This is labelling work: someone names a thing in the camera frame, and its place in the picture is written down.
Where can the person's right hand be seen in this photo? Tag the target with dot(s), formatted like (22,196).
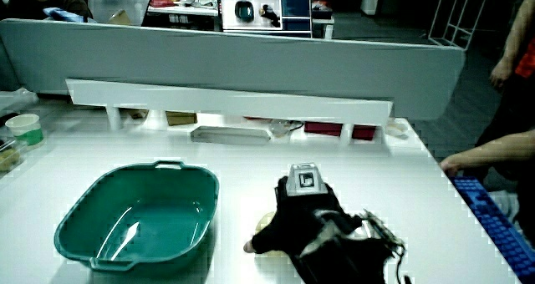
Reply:
(305,221)

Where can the yellow pear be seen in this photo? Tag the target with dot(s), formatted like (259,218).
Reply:
(264,224)

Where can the person's right forearm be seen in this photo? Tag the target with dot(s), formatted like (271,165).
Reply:
(347,267)

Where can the another person's forearm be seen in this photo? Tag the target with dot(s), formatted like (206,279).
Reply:
(489,153)

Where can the white desk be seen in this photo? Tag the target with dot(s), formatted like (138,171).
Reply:
(397,209)

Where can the white desk shelf riser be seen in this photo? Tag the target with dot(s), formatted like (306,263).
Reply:
(234,101)

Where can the grey desk partition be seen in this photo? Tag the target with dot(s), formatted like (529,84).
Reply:
(234,60)

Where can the wide red box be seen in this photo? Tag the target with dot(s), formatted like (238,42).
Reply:
(323,128)

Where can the clear plastic bag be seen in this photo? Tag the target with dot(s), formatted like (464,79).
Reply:
(279,127)

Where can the small red box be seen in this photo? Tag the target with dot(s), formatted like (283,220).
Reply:
(363,133)

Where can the grey rectangular tray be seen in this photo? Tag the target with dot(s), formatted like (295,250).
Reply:
(230,135)

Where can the small white object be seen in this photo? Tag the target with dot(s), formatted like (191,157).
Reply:
(395,129)

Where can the green plastic basin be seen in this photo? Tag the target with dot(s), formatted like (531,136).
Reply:
(146,225)

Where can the brown cardboard box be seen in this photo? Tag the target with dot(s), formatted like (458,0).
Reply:
(181,118)

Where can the blue keyboard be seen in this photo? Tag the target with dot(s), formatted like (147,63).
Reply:
(497,225)

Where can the computer monitor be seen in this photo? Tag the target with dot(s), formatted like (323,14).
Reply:
(267,10)

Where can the white background table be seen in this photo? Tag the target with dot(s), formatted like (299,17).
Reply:
(184,11)

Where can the white metal rack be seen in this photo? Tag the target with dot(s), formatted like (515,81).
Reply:
(457,21)

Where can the grey office chair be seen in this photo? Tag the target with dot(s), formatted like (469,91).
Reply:
(119,6)

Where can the white green paper cup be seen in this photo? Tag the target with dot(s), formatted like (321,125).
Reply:
(26,130)

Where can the clear plastic food container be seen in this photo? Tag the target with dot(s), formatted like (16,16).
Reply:
(9,154)

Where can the blue cloth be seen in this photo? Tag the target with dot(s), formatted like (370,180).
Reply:
(62,14)

